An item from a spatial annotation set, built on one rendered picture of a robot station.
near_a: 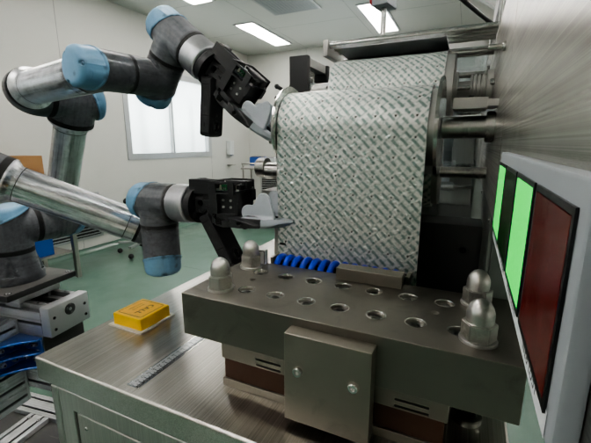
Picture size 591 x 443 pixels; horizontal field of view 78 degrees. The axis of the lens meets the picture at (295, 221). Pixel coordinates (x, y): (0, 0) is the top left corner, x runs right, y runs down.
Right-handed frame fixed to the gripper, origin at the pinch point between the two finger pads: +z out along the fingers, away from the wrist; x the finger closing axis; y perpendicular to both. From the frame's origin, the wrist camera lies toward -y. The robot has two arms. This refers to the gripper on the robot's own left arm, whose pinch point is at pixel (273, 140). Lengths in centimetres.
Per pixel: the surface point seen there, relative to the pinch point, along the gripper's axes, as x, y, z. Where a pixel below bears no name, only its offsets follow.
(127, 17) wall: 287, -108, -363
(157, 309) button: -16.2, -34.0, 7.3
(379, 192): -7.4, 7.9, 22.2
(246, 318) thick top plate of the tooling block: -27.1, -10.1, 22.1
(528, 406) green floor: 121, -50, 133
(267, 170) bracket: 0.8, -5.6, 2.6
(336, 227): -7.4, -0.9, 20.8
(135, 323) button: -20.5, -35.4, 7.2
